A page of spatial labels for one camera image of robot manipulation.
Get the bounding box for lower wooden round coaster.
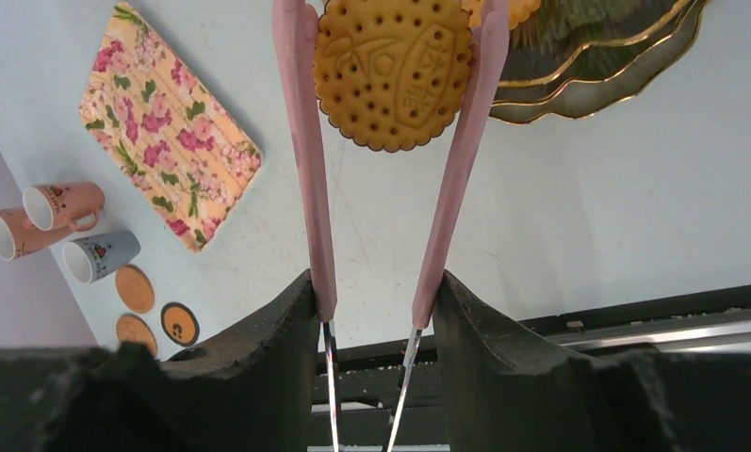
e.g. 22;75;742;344
115;314;157;357

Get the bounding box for blue grey mug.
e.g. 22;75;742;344
62;230;141;283

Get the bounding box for floral rectangular tray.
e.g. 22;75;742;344
79;2;264;252

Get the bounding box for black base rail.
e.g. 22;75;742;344
306;281;751;452

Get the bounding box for wooden round coaster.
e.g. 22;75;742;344
115;265;155;314
115;314;157;357

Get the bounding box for orange question mark coaster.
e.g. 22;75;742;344
160;302;200;347

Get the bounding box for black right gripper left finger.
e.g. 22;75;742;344
0;272;318;451

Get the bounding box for pink handled metal tongs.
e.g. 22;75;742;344
272;1;511;450

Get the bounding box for small pink cup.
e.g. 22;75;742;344
22;182;106;233

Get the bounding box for three tier black cake stand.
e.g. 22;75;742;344
490;1;707;125

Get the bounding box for small yellow cookie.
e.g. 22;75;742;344
314;0;473;153

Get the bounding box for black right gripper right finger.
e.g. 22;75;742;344
433;273;751;451

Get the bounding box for pink mug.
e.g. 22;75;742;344
0;207;73;261

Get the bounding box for upper wooden round coaster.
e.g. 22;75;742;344
115;265;155;314

